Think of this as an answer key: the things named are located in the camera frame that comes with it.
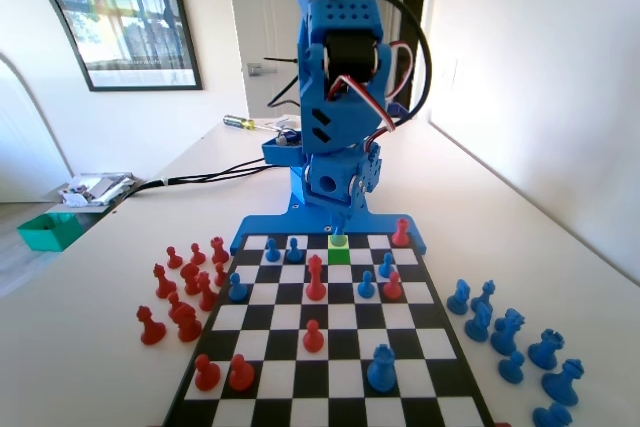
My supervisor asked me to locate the black framed poster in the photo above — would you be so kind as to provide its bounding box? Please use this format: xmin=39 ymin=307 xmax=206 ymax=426
xmin=29 ymin=0 xmax=204 ymax=92

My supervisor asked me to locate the black and white chessboard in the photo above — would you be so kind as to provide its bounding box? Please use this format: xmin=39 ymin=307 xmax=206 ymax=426
xmin=162 ymin=231 xmax=496 ymax=427

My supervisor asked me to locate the red chess knight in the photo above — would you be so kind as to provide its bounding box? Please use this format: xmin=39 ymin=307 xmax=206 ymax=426
xmin=179 ymin=261 xmax=201 ymax=297
xmin=174 ymin=302 xmax=204 ymax=343

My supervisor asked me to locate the red chess bishop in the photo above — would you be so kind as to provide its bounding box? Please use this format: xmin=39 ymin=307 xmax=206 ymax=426
xmin=152 ymin=263 xmax=177 ymax=299
xmin=195 ymin=271 xmax=219 ymax=312

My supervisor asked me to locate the red white servo wire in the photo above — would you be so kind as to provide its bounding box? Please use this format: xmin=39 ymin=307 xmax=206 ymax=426
xmin=327 ymin=41 xmax=416 ymax=148

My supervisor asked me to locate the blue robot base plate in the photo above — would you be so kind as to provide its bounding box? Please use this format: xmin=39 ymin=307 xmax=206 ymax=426
xmin=229 ymin=196 xmax=430 ymax=256

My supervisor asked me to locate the green box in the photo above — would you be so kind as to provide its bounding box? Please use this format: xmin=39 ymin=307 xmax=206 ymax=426
xmin=17 ymin=212 xmax=84 ymax=252

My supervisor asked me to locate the white arched panel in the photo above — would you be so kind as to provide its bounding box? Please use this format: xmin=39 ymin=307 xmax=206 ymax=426
xmin=0 ymin=0 xmax=94 ymax=203

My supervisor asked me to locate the white paper sheet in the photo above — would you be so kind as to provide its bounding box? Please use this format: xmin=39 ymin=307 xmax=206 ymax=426
xmin=264 ymin=116 xmax=301 ymax=132

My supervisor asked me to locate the blue chess rook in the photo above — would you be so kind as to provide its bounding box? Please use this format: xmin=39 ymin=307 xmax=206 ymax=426
xmin=366 ymin=343 xmax=398 ymax=393
xmin=527 ymin=329 xmax=566 ymax=370

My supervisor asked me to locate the pile of papers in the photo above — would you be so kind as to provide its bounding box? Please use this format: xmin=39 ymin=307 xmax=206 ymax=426
xmin=57 ymin=172 xmax=136 ymax=208

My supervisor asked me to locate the blue chess knight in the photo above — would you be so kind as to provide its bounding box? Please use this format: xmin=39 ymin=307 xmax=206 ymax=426
xmin=446 ymin=279 xmax=472 ymax=316
xmin=489 ymin=308 xmax=526 ymax=356

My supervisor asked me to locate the red chess rook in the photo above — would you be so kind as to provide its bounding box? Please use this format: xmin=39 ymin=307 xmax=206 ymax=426
xmin=209 ymin=235 xmax=230 ymax=265

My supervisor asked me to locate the red chess queen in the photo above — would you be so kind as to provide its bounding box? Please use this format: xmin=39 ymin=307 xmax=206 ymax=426
xmin=305 ymin=254 xmax=328 ymax=302

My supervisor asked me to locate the black power cable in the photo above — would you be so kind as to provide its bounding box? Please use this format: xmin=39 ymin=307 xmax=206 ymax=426
xmin=107 ymin=164 xmax=274 ymax=208
xmin=107 ymin=156 xmax=267 ymax=208

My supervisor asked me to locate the yellow handled screwdriver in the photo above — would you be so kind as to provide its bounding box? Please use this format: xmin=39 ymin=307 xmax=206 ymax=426
xmin=223 ymin=114 xmax=274 ymax=132

